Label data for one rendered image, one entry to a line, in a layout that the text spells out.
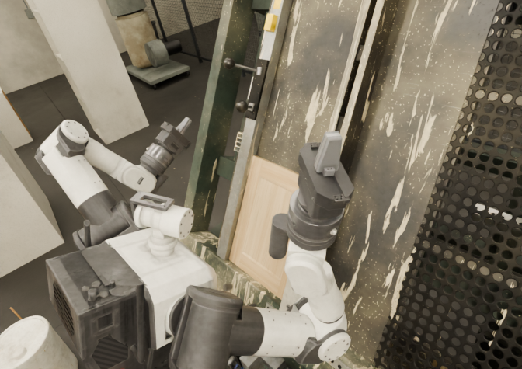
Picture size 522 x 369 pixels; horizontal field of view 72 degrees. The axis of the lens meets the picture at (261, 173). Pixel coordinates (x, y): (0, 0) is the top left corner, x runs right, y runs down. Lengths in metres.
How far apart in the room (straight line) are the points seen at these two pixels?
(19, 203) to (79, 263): 2.48
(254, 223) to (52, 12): 3.63
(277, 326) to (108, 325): 0.31
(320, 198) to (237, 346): 0.34
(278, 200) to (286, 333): 0.52
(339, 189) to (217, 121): 0.98
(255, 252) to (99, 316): 0.68
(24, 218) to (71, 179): 2.34
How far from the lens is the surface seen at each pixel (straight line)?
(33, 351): 2.31
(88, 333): 0.75
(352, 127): 0.99
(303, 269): 0.63
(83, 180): 1.03
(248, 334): 0.72
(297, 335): 0.80
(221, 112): 1.44
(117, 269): 0.81
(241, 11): 1.46
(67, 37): 4.54
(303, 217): 0.57
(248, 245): 1.31
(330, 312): 0.80
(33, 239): 3.46
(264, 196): 1.23
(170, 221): 0.77
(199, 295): 0.68
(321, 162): 0.51
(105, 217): 1.00
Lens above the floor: 1.90
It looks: 35 degrees down
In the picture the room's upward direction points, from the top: 13 degrees counter-clockwise
